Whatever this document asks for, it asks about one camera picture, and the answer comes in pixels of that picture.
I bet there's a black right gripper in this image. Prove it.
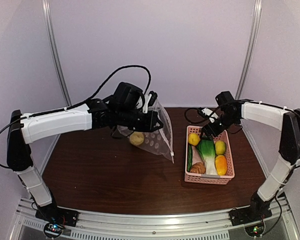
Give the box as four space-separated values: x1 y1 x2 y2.
200 112 239 141

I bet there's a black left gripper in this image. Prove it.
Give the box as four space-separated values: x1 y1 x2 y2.
116 106 164 132

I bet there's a yellow lemon toy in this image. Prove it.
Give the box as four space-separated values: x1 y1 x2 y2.
188 132 201 146
215 140 226 156

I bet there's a clear zip top bag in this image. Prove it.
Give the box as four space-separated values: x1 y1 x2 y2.
118 100 174 163

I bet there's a green cucumber toy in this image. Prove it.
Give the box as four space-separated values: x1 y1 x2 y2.
187 144 193 172

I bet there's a pale yellow walnut-shaped toy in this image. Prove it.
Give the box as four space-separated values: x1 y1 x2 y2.
129 132 144 146

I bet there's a brown croissant toy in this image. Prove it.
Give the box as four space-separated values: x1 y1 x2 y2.
189 162 206 174

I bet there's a pink plastic basket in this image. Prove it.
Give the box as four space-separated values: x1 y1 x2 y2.
184 125 235 185

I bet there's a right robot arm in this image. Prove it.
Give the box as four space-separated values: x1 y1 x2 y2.
198 91 300 221

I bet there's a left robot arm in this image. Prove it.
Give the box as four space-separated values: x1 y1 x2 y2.
7 82 163 222

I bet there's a green bok choy toy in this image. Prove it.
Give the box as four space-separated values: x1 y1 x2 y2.
196 139 218 175

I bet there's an orange mango toy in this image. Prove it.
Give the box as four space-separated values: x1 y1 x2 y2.
215 155 227 176

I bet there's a right round circuit board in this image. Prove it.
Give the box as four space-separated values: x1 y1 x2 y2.
244 222 265 238

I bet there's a round circuit board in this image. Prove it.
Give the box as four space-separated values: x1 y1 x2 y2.
244 222 265 238
43 223 64 239

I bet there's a left round circuit board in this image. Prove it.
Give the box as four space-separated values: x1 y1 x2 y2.
43 223 64 239

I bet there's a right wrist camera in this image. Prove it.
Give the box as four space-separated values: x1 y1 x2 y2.
197 107 219 123

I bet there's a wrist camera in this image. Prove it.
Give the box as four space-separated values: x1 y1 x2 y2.
141 91 158 114
197 107 219 123

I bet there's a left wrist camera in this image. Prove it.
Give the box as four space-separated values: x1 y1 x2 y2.
141 91 158 114

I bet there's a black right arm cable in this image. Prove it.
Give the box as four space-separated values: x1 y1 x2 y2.
184 106 215 126

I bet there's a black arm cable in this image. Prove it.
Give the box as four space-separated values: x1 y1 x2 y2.
0 65 152 169
184 106 215 126

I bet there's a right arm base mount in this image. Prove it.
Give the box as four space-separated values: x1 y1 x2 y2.
228 206 272 226

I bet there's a front aluminium rail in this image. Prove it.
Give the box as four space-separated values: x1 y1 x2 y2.
8 200 300 240

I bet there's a right aluminium frame post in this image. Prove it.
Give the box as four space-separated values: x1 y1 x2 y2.
231 0 262 111

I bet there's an aluminium frame post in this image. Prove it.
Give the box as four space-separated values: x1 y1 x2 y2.
41 0 74 112
231 0 262 111

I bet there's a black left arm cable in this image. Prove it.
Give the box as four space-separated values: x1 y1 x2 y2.
0 65 152 169

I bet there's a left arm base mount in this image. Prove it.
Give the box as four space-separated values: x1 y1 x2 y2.
35 208 79 227

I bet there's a left aluminium frame post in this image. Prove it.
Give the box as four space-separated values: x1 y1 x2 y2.
41 0 74 112

